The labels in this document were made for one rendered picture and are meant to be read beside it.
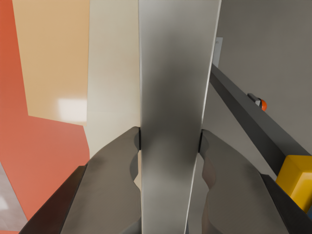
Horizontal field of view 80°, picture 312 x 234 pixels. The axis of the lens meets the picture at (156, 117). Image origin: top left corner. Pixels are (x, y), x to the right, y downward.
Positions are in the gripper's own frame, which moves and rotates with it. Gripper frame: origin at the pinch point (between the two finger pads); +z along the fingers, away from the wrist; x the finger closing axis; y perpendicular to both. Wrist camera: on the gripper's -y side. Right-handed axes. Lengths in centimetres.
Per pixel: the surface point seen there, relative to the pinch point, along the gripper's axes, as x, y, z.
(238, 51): 40, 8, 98
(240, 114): 17.1, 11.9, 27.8
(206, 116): 29, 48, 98
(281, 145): 17.9, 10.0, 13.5
